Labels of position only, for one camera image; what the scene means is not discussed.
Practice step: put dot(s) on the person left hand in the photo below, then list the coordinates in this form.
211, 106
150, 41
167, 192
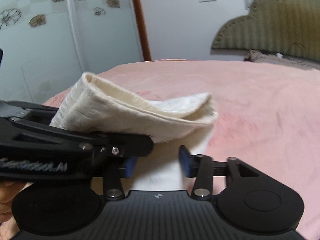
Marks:
9, 190

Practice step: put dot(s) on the pale green wardrobe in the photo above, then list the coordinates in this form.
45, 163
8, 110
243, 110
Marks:
48, 44

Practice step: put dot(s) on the brown wooden door frame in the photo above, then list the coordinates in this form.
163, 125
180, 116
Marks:
142, 30

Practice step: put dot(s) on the olive green padded headboard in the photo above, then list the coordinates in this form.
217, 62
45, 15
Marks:
289, 27

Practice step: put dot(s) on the white cream pants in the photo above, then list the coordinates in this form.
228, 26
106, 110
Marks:
95, 104

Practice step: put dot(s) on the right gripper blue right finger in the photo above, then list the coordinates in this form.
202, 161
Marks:
200, 167

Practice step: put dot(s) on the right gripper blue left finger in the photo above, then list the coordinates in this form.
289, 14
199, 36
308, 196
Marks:
115, 169

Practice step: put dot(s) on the pink floral bed blanket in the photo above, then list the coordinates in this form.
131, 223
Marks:
268, 118

